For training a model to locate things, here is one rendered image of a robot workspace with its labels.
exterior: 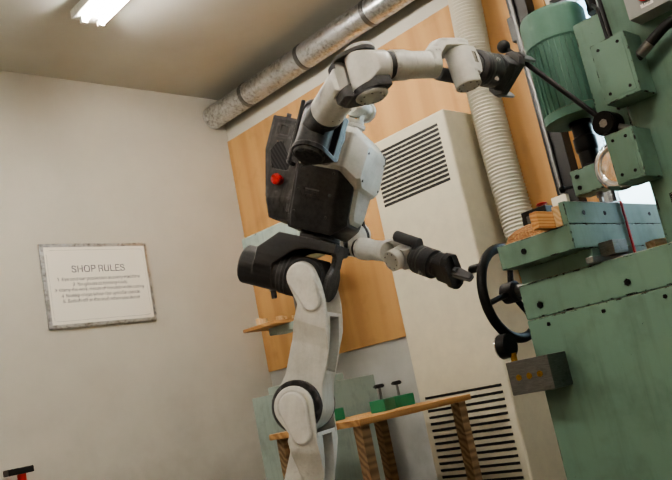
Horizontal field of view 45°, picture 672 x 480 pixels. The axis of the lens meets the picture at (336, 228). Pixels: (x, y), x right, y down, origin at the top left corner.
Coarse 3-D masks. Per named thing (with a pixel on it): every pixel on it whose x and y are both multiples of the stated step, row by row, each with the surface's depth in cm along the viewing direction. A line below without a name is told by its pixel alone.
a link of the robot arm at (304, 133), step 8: (304, 112) 209; (304, 120) 205; (312, 120) 200; (304, 128) 205; (312, 128) 203; (320, 128) 201; (328, 128) 200; (296, 136) 206; (304, 136) 203; (312, 136) 203; (320, 136) 203; (328, 136) 205; (328, 144) 206
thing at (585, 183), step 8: (584, 168) 208; (592, 168) 206; (576, 176) 209; (584, 176) 208; (592, 176) 207; (576, 184) 210; (584, 184) 208; (592, 184) 207; (600, 184) 205; (576, 192) 210; (584, 192) 208; (592, 192) 208; (600, 192) 208
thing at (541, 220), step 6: (534, 216) 184; (540, 216) 185; (546, 216) 186; (552, 216) 188; (534, 222) 184; (540, 222) 184; (546, 222) 186; (552, 222) 187; (534, 228) 184; (540, 228) 184; (546, 228) 186; (552, 228) 188
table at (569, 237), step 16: (576, 224) 187; (592, 224) 192; (608, 224) 198; (624, 224) 203; (640, 224) 209; (656, 224) 216; (528, 240) 193; (544, 240) 190; (560, 240) 187; (576, 240) 185; (592, 240) 190; (640, 240) 207; (512, 256) 196; (528, 256) 193; (544, 256) 190; (560, 256) 193
